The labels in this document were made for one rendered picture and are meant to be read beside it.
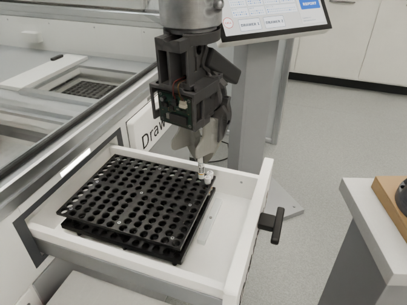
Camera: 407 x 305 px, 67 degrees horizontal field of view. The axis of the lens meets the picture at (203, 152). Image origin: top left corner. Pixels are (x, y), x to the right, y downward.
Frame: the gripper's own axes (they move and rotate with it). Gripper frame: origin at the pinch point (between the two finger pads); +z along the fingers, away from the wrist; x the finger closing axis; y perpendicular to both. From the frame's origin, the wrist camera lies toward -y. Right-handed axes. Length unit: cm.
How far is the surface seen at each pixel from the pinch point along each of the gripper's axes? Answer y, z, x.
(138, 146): -8.2, 11.8, -23.9
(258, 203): 0.9, 5.4, 10.7
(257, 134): -94, 54, -28
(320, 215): -101, 98, 11
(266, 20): -84, -3, -25
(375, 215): -26.6, 22.6, 28.5
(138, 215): 11.0, 7.9, -5.6
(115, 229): 15.2, 7.9, -6.6
